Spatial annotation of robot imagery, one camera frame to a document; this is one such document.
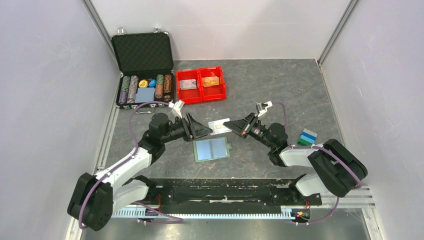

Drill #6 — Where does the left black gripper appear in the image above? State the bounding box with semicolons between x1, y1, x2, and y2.
161;112;213;144

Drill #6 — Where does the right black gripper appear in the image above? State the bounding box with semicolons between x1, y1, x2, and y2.
223;112;275;149

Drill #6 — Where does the white gold VIP card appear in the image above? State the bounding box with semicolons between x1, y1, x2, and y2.
208;118;231;136

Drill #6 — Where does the green card holder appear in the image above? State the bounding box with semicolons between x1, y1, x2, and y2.
193;137;232;163

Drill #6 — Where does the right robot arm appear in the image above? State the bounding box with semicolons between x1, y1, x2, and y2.
223;113;368;204

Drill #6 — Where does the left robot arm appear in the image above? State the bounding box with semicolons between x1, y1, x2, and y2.
67;113;213;231

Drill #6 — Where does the white card in bin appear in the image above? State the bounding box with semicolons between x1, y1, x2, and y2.
179;78;198;90

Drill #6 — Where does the orange card in bin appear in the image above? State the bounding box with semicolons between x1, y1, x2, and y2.
202;76;220;88

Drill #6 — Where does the blue playing card deck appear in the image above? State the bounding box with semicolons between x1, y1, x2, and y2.
134;87;156;104

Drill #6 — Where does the blue green card stack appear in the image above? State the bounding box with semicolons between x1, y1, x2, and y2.
298;128;318;146

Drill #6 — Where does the left red bin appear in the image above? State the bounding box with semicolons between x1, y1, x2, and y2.
176;69;203;105

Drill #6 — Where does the red bin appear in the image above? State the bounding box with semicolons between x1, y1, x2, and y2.
176;69;203;105
198;66;227;102

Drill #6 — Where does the right red bin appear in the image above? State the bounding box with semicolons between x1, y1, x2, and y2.
198;66;227;102

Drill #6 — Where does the yellow dealer chip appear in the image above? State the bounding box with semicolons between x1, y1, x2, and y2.
138;79;149;88

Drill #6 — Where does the black poker chip case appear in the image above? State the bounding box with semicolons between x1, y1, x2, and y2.
111;31;176;109

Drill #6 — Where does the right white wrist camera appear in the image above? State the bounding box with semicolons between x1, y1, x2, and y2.
256;101;273;119

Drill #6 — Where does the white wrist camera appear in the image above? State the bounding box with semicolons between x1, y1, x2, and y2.
168;100;185;119
256;101;273;119

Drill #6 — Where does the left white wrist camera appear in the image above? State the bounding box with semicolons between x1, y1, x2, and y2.
168;100;185;119

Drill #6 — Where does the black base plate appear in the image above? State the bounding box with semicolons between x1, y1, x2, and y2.
142;178;323;215

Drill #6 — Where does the aluminium frame rail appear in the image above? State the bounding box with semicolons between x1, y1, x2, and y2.
111;189;375;221

